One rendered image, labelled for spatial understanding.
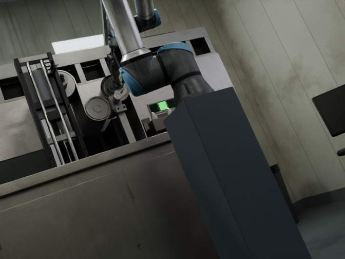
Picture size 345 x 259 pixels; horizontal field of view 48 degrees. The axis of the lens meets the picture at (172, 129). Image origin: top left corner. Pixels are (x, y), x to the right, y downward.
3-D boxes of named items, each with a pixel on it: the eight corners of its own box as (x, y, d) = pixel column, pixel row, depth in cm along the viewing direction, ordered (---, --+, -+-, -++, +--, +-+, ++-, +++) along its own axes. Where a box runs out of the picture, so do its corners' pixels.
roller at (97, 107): (90, 122, 184) (81, 98, 186) (83, 137, 207) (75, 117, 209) (114, 115, 189) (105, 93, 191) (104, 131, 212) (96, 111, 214)
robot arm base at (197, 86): (224, 90, 135) (212, 65, 136) (187, 100, 128) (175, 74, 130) (205, 107, 148) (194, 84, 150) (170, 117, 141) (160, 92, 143)
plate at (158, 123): (156, 131, 190) (151, 119, 191) (135, 152, 226) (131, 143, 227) (184, 122, 197) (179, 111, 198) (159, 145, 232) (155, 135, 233)
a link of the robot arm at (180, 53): (203, 67, 134) (188, 33, 137) (167, 80, 133) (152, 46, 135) (199, 79, 146) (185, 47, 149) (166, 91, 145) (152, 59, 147)
